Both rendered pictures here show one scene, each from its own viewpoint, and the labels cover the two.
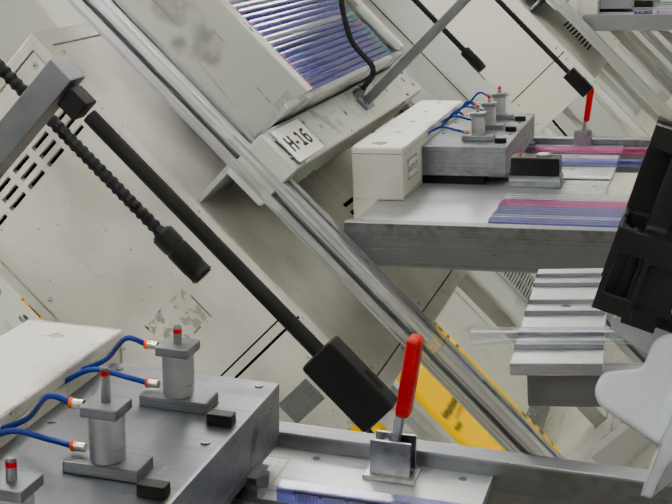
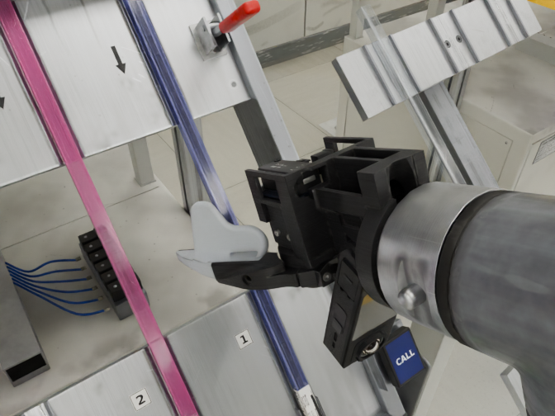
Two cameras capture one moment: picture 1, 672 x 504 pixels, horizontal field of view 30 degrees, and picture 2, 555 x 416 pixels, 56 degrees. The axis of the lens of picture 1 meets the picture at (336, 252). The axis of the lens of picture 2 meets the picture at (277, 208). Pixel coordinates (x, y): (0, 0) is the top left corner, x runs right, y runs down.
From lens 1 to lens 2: 58 cm
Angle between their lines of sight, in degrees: 52
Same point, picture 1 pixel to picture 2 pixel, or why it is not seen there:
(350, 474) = (187, 16)
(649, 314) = (266, 214)
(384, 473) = (199, 37)
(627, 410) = (197, 229)
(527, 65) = not seen: outside the picture
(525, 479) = (259, 119)
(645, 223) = (326, 181)
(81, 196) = not seen: outside the picture
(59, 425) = not seen: outside the picture
